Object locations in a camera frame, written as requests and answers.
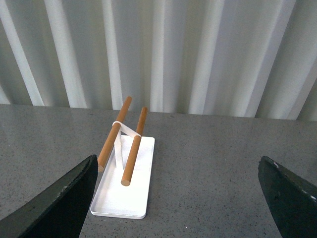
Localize white towel rack stand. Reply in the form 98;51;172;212
90;121;155;219

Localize right wooden rack rod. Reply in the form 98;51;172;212
121;107;148;186

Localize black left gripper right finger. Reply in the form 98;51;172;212
258;156;317;238

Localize wooden rack rod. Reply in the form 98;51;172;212
121;107;148;186
98;96;132;172

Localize left wooden rack rod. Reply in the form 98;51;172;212
98;96;132;172

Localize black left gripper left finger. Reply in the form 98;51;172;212
0;155;98;238

